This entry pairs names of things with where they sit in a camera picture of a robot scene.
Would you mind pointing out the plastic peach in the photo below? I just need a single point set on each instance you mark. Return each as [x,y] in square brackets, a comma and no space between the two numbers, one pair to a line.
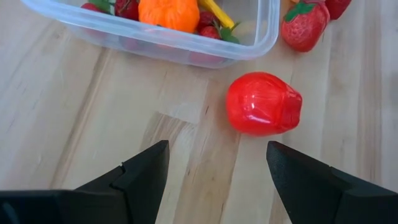
[297,1]

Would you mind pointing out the red round plastic fruit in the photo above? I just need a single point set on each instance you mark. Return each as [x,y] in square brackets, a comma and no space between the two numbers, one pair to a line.
[261,104]

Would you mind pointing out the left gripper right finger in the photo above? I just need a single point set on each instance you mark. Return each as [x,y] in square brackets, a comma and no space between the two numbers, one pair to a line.
[311,193]

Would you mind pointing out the clear plastic tupperware container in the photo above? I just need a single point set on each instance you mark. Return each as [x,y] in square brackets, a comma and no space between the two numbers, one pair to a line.
[155,46]

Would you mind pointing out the orange plastic tangerine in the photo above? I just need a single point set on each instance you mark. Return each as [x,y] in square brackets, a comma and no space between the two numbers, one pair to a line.
[169,14]

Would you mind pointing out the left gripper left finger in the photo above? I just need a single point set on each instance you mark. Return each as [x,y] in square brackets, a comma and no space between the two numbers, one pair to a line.
[136,193]

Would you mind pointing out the yellow plastic banana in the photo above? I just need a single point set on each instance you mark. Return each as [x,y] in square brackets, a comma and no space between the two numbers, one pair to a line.
[217,12]

